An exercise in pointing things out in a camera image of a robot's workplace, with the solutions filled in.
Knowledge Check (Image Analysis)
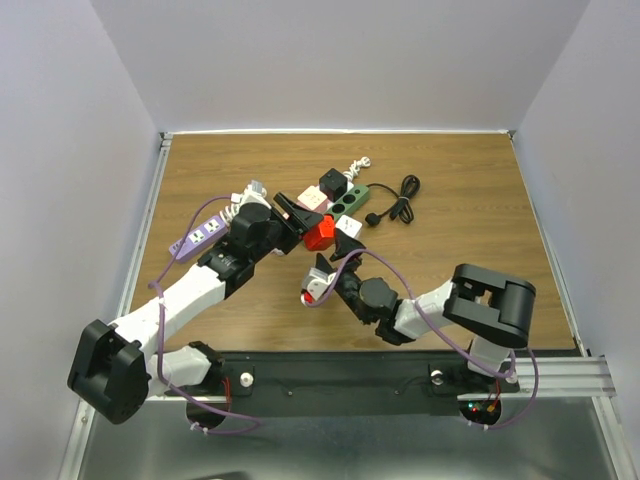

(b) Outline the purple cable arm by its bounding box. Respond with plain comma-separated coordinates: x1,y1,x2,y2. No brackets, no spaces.
305,249,539,432
148,195,261,435

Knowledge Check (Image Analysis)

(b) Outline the white coiled power cable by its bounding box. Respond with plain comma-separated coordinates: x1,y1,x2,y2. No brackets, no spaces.
219,192,246,224

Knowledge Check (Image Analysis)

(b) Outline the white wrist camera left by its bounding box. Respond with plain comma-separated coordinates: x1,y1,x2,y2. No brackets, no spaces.
231,180,271,208

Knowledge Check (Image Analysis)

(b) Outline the red cube socket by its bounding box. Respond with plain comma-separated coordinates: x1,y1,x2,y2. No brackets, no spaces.
303,215,335,251

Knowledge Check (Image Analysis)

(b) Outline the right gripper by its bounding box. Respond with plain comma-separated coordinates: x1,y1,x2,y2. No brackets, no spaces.
313,227,371,325

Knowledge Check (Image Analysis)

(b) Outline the white cube adapter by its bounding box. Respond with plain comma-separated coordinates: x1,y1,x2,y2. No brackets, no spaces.
335,215,363,239

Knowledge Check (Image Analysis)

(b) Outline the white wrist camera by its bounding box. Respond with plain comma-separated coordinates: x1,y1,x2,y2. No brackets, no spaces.
231,180,271,208
300,267,335,306

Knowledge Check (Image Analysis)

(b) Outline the green power strip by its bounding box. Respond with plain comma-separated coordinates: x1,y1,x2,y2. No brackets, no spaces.
325,185,370,221

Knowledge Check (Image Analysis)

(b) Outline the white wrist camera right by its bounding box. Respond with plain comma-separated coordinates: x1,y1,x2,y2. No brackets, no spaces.
300,267,335,306

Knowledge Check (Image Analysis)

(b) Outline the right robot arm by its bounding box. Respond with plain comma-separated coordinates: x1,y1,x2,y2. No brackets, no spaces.
300,230,536,390

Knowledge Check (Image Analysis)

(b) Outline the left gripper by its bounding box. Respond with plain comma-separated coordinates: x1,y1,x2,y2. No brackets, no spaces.
250,193,323,264

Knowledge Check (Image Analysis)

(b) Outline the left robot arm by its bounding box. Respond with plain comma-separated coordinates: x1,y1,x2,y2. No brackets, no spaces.
67,195,324,425

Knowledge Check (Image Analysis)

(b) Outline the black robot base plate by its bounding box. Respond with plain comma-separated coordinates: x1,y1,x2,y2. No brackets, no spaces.
164,349,521,419

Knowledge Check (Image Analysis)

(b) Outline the black power cord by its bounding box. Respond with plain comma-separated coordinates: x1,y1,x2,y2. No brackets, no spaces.
365,174,421,227

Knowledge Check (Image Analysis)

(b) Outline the pink cube socket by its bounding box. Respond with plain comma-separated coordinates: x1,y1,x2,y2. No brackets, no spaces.
297,185,329,213

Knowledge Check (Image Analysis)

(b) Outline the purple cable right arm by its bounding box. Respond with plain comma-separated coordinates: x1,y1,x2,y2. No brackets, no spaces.
305,249,539,432

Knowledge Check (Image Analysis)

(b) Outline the purple power strip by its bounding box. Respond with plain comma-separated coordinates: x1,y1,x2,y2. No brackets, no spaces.
168,215,228,263

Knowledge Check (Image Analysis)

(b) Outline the white cable of strip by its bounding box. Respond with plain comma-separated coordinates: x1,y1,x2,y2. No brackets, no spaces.
342,155,373,184

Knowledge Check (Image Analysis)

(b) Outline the black cube adapter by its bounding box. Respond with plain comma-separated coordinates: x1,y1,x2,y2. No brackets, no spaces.
318,168,348,202

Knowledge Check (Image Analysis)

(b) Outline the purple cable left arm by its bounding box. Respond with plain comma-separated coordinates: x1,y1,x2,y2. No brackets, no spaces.
148,195,261,435

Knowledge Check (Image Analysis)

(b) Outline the aluminium table edge rail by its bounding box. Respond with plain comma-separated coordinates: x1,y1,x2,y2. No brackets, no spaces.
116,132,174,318

